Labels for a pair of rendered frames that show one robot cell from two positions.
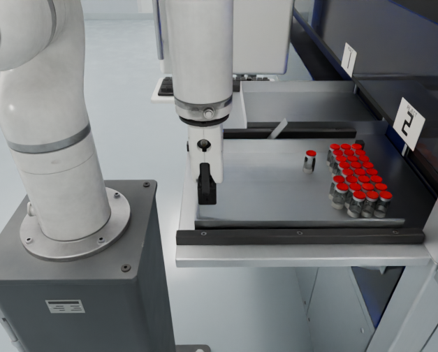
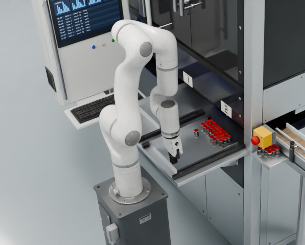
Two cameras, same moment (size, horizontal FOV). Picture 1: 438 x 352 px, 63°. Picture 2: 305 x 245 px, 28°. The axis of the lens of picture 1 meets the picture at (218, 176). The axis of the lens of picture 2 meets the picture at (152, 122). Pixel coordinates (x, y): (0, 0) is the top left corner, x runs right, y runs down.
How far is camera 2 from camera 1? 2.26 m
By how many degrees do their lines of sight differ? 21
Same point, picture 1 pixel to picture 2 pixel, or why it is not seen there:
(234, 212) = (183, 163)
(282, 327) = (195, 234)
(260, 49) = not seen: hidden behind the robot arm
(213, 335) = not seen: outside the picture
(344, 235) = (222, 154)
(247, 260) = (198, 174)
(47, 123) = (135, 155)
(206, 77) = (175, 125)
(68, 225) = (137, 188)
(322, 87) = not seen: hidden behind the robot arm
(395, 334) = (250, 183)
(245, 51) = (112, 75)
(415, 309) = (252, 170)
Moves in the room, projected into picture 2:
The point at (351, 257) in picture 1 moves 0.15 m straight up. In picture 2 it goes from (227, 160) to (226, 134)
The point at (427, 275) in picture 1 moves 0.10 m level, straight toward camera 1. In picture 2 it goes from (250, 156) to (248, 170)
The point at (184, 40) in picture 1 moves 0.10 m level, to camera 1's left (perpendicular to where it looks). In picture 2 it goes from (169, 118) to (149, 126)
